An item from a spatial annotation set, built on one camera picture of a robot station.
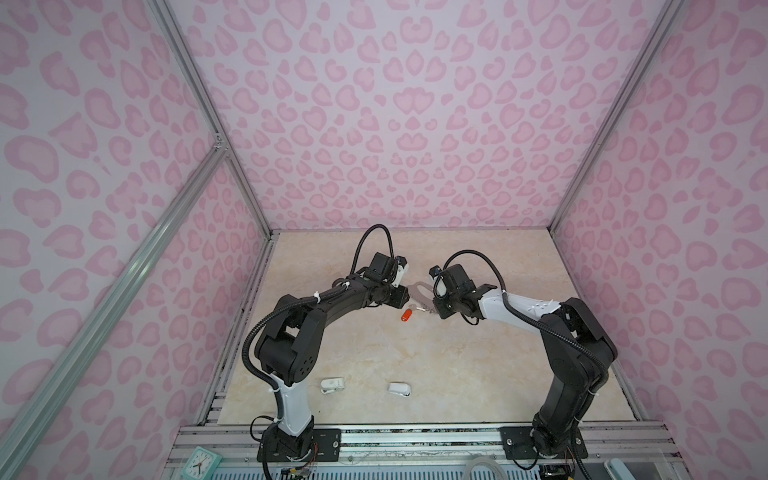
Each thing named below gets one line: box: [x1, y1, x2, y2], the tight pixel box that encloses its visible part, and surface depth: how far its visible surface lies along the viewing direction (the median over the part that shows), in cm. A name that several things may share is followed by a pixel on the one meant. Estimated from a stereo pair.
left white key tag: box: [320, 378, 345, 394], surface depth 82 cm
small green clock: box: [180, 446, 223, 480], surface depth 71 cm
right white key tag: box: [388, 383, 411, 397], surface depth 82 cm
